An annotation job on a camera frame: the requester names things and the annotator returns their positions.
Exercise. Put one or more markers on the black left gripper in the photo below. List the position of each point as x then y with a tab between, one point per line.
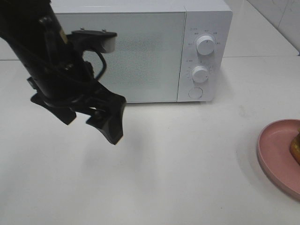
64	80

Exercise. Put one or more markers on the white door release button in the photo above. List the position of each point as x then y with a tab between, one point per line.
195	93

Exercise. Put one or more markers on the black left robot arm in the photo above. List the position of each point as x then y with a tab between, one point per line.
21	18

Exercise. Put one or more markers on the white microwave oven body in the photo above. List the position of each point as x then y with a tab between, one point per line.
201	17

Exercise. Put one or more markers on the pink round plate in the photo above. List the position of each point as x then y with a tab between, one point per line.
275	158

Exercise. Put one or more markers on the white microwave knob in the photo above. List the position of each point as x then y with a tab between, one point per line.
200	74
205	44

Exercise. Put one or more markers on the toy hamburger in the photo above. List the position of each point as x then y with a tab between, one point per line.
295	147

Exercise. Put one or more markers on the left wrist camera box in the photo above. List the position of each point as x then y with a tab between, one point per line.
91	40

